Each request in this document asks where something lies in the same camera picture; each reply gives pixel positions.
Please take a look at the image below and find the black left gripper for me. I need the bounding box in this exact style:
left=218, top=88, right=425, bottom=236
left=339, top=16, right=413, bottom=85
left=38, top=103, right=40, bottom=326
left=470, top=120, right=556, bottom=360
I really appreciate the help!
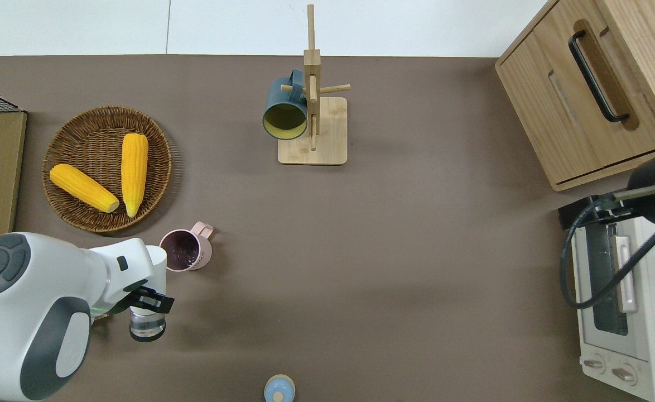
left=104, top=281, right=175, bottom=314

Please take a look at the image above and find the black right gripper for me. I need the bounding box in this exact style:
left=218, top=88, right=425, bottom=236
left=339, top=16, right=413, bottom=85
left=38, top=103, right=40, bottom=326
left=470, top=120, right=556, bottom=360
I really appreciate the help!
left=557, top=193, right=635, bottom=231

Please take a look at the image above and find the pink mug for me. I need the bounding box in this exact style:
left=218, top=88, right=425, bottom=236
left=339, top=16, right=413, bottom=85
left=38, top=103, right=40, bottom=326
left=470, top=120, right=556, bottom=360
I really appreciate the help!
left=158, top=221, right=215, bottom=272

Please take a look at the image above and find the wooden cabinet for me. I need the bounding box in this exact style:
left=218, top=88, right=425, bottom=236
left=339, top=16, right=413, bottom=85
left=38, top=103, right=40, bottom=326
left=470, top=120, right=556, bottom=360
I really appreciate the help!
left=494, top=0, right=655, bottom=192

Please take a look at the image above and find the yellow corn cob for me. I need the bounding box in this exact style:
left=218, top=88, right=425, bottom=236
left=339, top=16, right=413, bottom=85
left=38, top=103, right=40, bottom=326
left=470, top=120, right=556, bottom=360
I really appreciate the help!
left=121, top=132, right=150, bottom=219
left=49, top=162, right=121, bottom=214

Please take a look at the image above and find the white toaster oven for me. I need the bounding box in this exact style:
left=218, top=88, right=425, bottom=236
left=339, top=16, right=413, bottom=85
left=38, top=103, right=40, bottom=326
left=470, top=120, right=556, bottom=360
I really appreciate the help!
left=565, top=215, right=655, bottom=402

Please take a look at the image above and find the blue call bell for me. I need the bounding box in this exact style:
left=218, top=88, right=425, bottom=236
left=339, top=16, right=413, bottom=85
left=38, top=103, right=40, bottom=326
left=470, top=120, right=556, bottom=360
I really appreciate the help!
left=263, top=374, right=296, bottom=402

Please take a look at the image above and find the brown wicker basket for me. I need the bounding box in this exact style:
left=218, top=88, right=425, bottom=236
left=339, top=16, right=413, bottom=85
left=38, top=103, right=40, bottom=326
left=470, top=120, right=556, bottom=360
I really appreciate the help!
left=41, top=105, right=174, bottom=234

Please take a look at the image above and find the brown table mat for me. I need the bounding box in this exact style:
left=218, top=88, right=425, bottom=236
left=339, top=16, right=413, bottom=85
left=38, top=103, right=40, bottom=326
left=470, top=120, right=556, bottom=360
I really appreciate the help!
left=0, top=54, right=643, bottom=402

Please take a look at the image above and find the wooden mug tree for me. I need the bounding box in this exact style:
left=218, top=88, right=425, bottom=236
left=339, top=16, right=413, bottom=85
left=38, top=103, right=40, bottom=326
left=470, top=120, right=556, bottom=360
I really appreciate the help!
left=278, top=3, right=353, bottom=166

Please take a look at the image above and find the dark blue mug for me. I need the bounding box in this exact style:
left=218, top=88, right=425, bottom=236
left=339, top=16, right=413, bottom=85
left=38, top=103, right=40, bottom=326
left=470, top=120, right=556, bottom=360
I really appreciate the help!
left=262, top=68, right=310, bottom=140

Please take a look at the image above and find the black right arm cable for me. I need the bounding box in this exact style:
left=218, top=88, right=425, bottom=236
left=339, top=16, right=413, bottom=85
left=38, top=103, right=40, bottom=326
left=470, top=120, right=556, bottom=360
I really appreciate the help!
left=560, top=187, right=655, bottom=311

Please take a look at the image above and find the black cabinet handle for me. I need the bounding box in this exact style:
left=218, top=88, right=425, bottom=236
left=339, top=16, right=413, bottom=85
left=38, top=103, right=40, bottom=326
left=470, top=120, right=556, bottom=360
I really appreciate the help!
left=568, top=30, right=630, bottom=123

